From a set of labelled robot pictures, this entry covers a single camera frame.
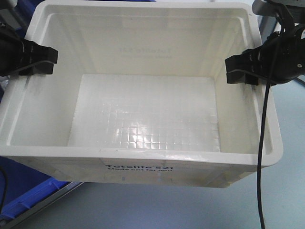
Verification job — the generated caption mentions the metal shelf front rail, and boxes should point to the metal shelf front rail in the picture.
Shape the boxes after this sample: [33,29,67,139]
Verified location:
[0,182,83,229]

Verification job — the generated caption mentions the blue bin near left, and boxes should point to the blue bin near left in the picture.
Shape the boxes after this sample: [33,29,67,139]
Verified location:
[0,177,68,221]

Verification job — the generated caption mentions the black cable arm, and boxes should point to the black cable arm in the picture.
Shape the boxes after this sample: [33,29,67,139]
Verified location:
[256,8,286,229]
[0,167,9,210]

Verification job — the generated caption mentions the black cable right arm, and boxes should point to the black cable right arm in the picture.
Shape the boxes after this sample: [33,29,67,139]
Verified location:
[256,8,286,229]

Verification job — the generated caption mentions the white plastic tote bin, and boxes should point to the white plastic tote bin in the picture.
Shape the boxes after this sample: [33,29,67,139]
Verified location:
[0,0,284,189]

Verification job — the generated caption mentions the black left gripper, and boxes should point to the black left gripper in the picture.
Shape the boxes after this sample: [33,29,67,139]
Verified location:
[0,25,58,76]

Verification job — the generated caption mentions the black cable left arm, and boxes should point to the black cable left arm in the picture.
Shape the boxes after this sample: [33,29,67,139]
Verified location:
[0,167,9,210]

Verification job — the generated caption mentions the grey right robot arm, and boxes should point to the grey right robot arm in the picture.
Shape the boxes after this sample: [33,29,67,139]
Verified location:
[225,0,305,85]

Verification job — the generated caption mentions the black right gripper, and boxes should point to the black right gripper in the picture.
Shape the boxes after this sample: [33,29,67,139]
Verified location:
[225,25,305,85]

